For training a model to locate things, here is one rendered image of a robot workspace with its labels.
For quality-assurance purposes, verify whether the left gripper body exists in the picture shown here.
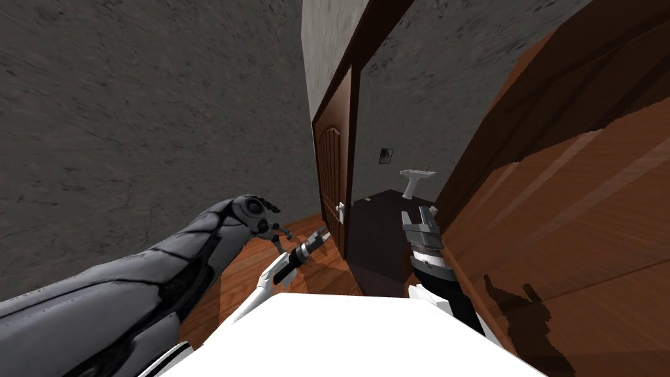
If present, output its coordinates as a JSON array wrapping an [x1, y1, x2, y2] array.
[[298, 236, 322, 260]]

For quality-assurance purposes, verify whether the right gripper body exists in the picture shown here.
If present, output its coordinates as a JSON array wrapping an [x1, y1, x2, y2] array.
[[403, 223, 444, 258]]

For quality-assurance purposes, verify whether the dark brown panelled door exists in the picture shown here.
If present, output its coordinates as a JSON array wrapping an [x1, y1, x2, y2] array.
[[311, 67, 353, 260]]

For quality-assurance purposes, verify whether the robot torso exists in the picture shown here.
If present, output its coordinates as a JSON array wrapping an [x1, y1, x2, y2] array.
[[156, 293, 548, 377]]

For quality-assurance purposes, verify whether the light brown wooden door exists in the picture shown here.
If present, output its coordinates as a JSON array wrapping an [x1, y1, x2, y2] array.
[[433, 0, 670, 377]]

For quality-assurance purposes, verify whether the white pedestal sink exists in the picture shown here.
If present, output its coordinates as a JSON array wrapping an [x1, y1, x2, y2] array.
[[400, 168, 437, 200]]

